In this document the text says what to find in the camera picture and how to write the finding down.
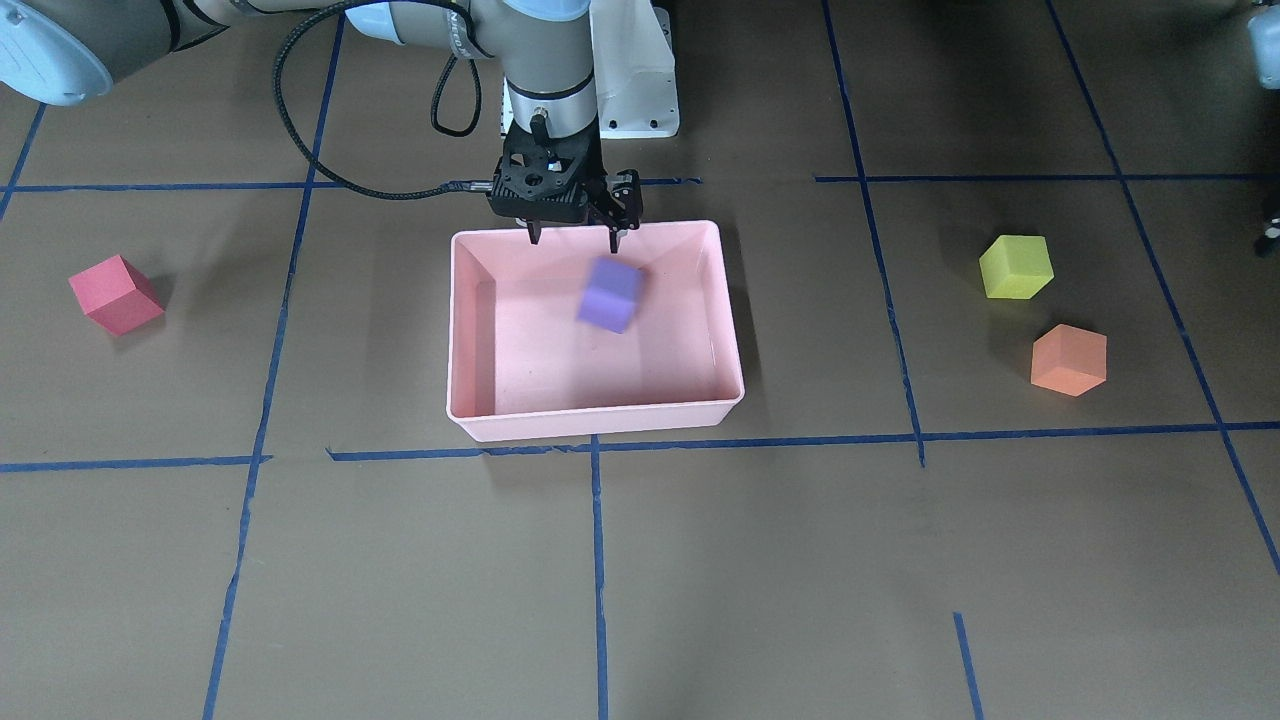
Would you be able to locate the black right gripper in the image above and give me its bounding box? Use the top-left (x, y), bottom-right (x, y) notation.
top-left (486, 119), bottom-right (643, 255)

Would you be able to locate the purple foam block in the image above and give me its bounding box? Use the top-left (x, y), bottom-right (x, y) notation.
top-left (576, 258), bottom-right (645, 334)

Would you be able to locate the orange foam block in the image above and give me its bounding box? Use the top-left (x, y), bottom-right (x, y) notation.
top-left (1029, 324), bottom-right (1108, 397)

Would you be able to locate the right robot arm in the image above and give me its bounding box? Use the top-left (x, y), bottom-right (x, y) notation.
top-left (1, 1), bottom-right (643, 252)

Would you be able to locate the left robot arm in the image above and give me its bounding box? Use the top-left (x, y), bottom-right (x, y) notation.
top-left (1247, 1), bottom-right (1279, 258)

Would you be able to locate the pink plastic bin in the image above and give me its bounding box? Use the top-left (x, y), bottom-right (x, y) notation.
top-left (445, 220), bottom-right (746, 442)

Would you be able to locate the yellow-green foam block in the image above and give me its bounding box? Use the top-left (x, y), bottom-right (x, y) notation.
top-left (979, 234), bottom-right (1055, 300)

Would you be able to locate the brown paper table cover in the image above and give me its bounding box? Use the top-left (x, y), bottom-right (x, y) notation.
top-left (3, 1), bottom-right (1277, 719)

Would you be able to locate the red foam block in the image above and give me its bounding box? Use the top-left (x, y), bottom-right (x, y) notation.
top-left (68, 254), bottom-right (165, 337)

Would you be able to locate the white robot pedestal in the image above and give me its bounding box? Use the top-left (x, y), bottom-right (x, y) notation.
top-left (590, 1), bottom-right (681, 140)

